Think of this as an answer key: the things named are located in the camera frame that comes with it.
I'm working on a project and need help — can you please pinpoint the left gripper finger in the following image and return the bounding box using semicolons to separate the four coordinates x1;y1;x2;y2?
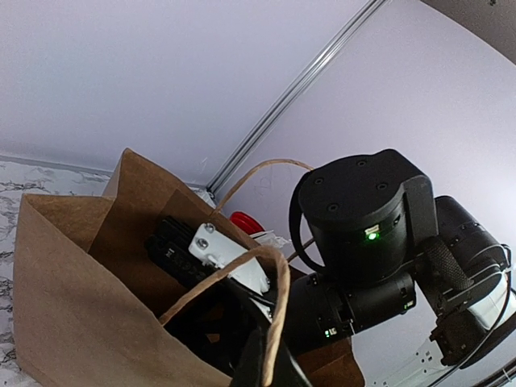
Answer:
229;322;311;387

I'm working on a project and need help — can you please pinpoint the brown paper bag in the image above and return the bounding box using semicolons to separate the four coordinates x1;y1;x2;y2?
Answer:
11;148;366;387

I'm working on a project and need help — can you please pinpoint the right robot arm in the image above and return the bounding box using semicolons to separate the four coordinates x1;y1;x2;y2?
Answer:
283;149;515;386

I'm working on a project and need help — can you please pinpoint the red cup with sugar packets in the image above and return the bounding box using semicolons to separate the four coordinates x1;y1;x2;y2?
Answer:
229;211;264;235

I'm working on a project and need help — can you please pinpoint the right aluminium frame post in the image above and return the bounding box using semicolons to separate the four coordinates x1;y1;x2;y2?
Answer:
206;0;389;194

